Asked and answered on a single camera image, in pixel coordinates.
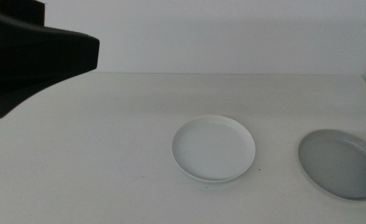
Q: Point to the white shallow bowl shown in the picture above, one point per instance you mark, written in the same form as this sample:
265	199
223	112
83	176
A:
213	147

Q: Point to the grey shallow bowl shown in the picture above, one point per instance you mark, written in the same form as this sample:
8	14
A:
335	165

